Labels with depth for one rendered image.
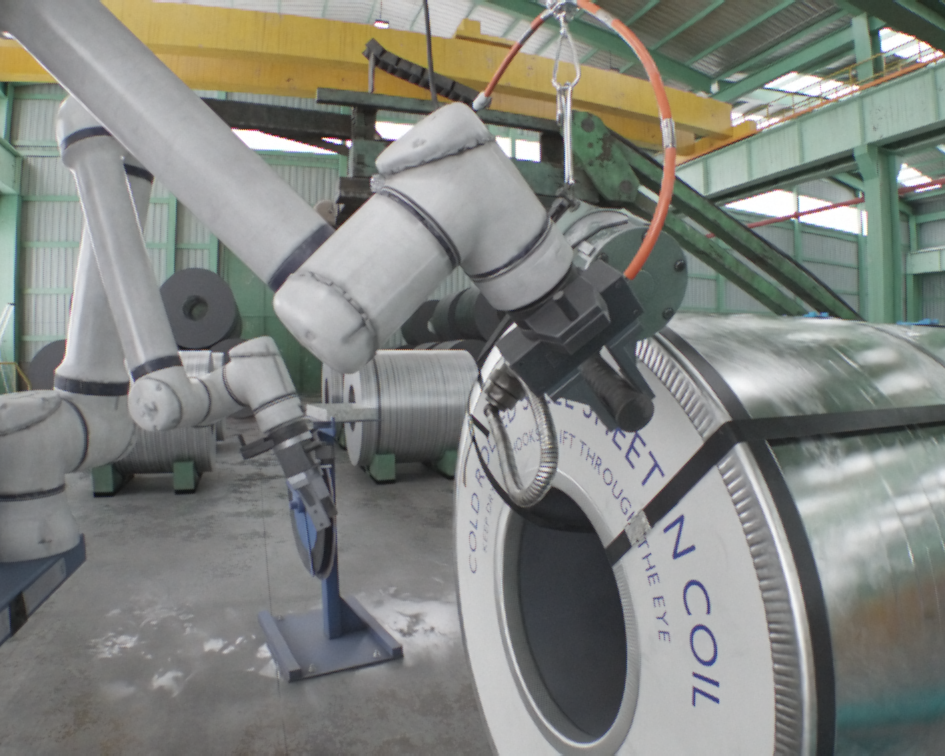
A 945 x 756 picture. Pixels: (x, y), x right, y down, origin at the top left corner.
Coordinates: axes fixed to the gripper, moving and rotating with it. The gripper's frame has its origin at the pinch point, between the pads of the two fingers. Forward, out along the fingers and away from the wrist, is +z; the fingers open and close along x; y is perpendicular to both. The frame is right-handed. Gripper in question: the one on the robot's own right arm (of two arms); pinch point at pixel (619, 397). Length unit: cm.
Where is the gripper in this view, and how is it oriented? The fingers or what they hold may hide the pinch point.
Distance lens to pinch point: 62.8
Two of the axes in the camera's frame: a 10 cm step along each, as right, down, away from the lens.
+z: 5.8, 6.3, 5.1
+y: -2.6, -4.5, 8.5
